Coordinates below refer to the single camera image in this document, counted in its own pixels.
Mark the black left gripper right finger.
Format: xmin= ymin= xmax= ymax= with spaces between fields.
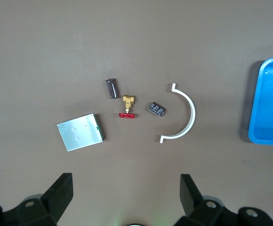
xmin=174 ymin=173 xmax=273 ymax=226

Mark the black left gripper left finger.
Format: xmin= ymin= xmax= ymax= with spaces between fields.
xmin=0 ymin=173 xmax=74 ymax=226

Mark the silver metal module box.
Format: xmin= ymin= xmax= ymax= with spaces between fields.
xmin=56 ymin=113 xmax=106 ymax=152

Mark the white curved pipe clamp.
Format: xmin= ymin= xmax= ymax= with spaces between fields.
xmin=159 ymin=82 xmax=196 ymax=144

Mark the small black terminal block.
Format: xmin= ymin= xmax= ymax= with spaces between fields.
xmin=148 ymin=101 xmax=167 ymax=117

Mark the brown table mat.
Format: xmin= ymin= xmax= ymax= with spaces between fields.
xmin=0 ymin=0 xmax=273 ymax=226

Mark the brass valve red handle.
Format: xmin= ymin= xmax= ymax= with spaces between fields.
xmin=118 ymin=94 xmax=136 ymax=119

